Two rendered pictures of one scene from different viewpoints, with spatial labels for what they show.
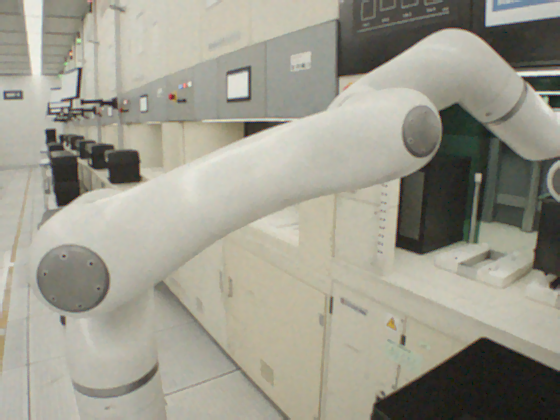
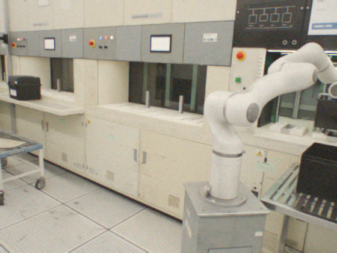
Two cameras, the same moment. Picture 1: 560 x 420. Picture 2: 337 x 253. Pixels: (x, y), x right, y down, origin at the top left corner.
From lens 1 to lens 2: 0.94 m
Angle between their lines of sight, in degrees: 20
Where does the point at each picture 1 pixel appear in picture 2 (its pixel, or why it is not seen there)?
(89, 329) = (229, 135)
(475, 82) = (319, 59)
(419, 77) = (304, 58)
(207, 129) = (110, 65)
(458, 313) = (292, 143)
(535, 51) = (327, 46)
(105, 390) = (238, 154)
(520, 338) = not seen: hidden behind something
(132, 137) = (22, 66)
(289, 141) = (281, 77)
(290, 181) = (282, 88)
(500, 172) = not seen: hidden behind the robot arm
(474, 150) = not seen: hidden behind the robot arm
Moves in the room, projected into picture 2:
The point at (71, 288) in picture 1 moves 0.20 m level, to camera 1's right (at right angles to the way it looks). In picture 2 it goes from (254, 114) to (298, 114)
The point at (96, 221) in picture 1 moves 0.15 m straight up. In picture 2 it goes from (256, 97) to (261, 54)
